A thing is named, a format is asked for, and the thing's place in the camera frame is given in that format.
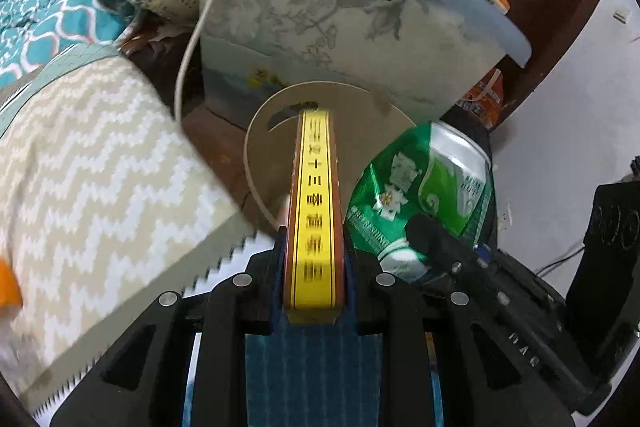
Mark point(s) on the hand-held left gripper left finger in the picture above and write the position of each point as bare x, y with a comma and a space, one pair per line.
265, 297

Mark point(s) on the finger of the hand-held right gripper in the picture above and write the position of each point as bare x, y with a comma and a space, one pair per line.
435, 239

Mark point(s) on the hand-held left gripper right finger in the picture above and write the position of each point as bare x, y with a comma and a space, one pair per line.
357, 302

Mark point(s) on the crushed green can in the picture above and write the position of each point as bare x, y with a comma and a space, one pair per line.
425, 177

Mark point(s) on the yellow and brown box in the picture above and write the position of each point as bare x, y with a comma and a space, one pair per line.
312, 217

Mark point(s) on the teal striped sheet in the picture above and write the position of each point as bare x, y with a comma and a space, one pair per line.
310, 382

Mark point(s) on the round beige disc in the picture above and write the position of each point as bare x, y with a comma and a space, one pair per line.
360, 122

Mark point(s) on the orange packet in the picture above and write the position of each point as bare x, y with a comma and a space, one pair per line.
487, 104

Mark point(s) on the dark wooden panel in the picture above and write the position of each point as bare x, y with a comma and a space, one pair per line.
550, 17

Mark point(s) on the orange object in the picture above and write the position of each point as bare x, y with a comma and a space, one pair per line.
7, 287

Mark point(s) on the teal patterned blanket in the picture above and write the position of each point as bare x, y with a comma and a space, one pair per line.
50, 7

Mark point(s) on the white wall socket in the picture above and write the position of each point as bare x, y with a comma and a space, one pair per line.
621, 16

